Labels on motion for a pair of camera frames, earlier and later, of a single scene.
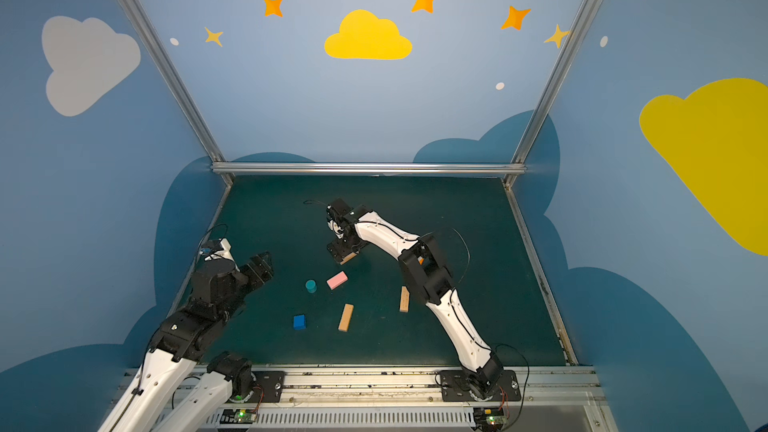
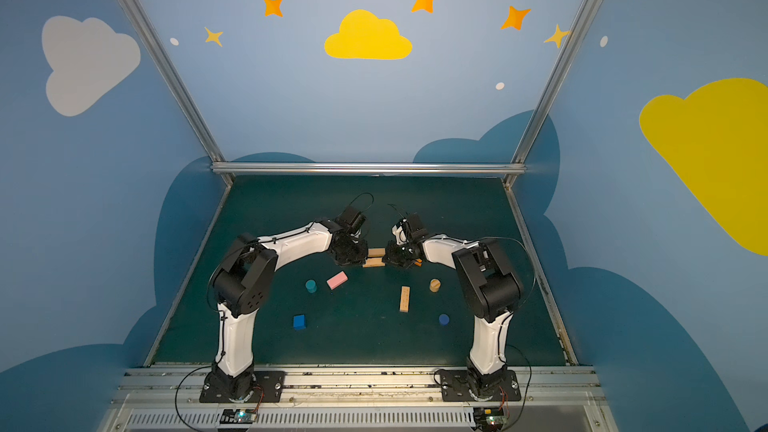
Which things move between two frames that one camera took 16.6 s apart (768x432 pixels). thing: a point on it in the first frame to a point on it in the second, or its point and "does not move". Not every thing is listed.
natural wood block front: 346,317 to 373,262
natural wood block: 404,300 does not move
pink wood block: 337,280 does not move
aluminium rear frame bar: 368,168 does not move
